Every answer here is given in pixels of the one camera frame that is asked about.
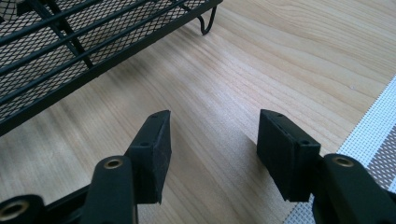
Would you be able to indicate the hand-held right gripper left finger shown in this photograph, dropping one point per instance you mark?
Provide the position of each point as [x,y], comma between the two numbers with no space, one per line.
[149,155]

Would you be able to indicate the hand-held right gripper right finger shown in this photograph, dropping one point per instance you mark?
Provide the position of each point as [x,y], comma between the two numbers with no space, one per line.
[289,155]

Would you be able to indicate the white and grey woven placemat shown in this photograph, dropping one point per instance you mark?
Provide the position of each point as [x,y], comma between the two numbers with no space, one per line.
[367,155]

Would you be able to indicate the black metal mesh rack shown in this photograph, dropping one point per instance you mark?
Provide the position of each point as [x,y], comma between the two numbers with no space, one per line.
[62,46]

